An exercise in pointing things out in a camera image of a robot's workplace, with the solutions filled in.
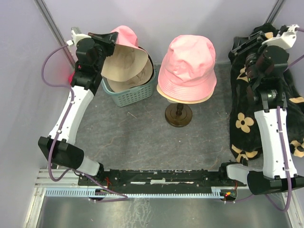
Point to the pink beige bucket hat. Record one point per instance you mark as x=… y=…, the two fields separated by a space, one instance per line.
x=187 y=69
x=128 y=58

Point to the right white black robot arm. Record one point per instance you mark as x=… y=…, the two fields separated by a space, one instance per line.
x=266 y=124

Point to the black floral blanket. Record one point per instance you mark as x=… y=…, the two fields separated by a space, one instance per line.
x=245 y=140

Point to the left aluminium frame post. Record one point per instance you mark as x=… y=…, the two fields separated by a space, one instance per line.
x=54 y=29

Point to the peach bucket hat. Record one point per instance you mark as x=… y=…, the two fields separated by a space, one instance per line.
x=183 y=100

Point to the dark wooden hat stand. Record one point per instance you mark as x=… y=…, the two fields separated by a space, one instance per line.
x=178 y=115

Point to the light blue cable duct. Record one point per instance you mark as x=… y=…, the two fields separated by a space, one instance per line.
x=97 y=193

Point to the red cloth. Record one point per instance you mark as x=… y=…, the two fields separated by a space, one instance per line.
x=70 y=78

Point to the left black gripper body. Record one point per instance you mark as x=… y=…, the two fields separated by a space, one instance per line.
x=105 y=49

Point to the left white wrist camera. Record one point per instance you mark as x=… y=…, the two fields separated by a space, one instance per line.
x=76 y=37

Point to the right aluminium frame post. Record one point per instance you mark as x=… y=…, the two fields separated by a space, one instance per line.
x=275 y=11

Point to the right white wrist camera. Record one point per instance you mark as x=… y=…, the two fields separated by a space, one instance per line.
x=285 y=39

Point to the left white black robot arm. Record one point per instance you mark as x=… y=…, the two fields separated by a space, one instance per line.
x=59 y=146

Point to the aluminium frame post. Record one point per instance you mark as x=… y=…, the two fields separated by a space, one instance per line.
x=275 y=11
x=54 y=29

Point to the teal plastic basket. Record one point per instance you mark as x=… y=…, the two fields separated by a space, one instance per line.
x=134 y=94

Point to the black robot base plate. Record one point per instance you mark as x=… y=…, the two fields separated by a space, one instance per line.
x=166 y=181

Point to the beige hat in basket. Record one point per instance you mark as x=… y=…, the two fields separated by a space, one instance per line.
x=140 y=79

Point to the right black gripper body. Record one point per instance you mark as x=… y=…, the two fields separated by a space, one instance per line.
x=254 y=43

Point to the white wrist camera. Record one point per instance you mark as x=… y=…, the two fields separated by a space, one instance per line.
x=285 y=39
x=76 y=37

